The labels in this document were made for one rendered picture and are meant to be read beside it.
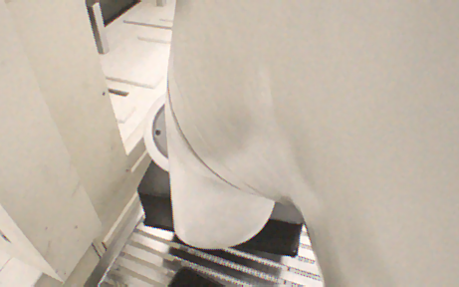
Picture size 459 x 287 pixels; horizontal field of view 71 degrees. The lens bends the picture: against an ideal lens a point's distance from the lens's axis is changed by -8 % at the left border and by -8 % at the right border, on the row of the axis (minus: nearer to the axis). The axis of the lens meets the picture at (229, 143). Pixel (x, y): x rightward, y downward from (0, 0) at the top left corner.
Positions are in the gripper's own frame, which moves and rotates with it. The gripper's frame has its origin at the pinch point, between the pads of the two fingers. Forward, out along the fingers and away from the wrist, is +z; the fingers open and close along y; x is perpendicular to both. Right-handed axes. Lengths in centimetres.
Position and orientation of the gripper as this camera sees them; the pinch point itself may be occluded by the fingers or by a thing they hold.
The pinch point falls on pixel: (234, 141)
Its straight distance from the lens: 62.8
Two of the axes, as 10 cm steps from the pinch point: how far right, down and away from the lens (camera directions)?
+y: -9.7, -1.6, 1.7
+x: -1.6, 9.9, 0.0
